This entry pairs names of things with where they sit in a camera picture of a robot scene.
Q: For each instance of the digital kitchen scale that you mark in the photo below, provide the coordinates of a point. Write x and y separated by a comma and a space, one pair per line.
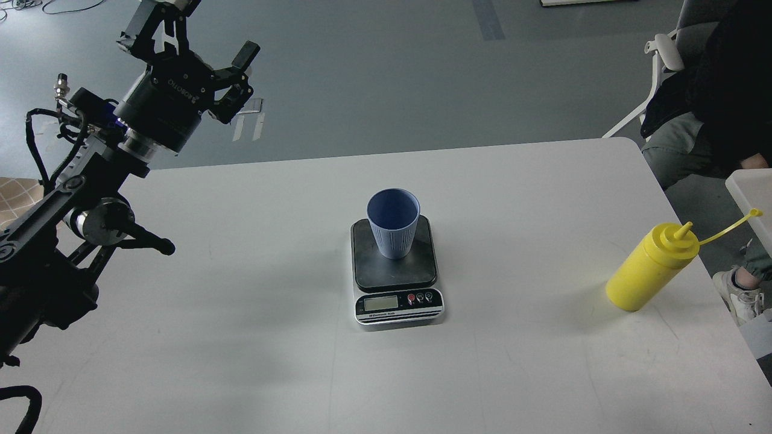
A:
395, 292

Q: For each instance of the white office chair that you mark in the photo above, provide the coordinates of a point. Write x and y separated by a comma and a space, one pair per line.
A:
674, 55

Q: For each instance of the blue ribbed cup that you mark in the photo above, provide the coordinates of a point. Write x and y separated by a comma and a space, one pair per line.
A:
393, 215

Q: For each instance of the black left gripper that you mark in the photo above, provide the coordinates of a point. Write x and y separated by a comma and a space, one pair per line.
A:
165, 104

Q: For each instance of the beige checkered cloth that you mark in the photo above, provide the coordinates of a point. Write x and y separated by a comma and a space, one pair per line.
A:
18, 195

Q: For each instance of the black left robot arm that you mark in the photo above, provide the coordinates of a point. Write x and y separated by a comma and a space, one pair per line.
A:
85, 149

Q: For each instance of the yellow squeeze bottle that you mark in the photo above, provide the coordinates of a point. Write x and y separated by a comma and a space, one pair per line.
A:
661, 254

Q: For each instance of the seated person in black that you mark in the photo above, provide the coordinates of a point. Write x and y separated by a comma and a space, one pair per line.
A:
727, 124

